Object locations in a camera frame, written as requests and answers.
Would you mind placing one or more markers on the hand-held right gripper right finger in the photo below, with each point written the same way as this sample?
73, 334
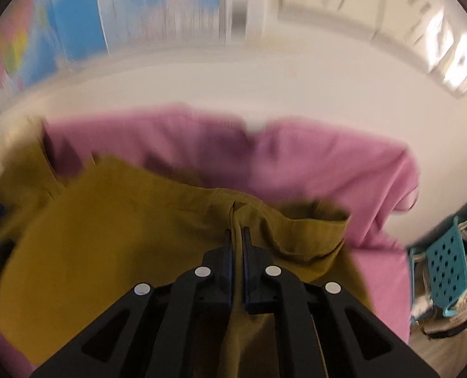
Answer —
249, 267

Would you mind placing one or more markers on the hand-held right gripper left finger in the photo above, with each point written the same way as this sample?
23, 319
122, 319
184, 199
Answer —
226, 258

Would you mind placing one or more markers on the olive green shirt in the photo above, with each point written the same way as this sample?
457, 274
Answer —
119, 224

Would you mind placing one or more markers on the pink bed sheet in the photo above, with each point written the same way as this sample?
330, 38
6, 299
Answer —
296, 165

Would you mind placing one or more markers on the teal perforated laundry basket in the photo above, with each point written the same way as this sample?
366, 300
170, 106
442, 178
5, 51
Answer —
444, 260

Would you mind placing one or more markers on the wall map poster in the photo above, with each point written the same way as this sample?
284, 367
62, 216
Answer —
76, 12

